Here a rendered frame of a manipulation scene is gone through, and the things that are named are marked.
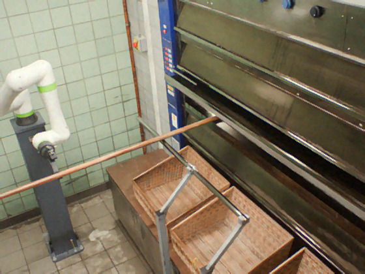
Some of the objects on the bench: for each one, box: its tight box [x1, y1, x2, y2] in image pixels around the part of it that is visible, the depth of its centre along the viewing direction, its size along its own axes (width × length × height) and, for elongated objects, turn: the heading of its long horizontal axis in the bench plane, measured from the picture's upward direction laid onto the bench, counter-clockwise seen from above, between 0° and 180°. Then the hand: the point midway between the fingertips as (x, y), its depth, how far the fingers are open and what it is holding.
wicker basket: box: [171, 186, 294, 274], centre depth 241 cm, size 49×56×28 cm
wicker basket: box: [132, 145, 230, 243], centre depth 285 cm, size 49×56×28 cm
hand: (57, 167), depth 233 cm, fingers open, 13 cm apart
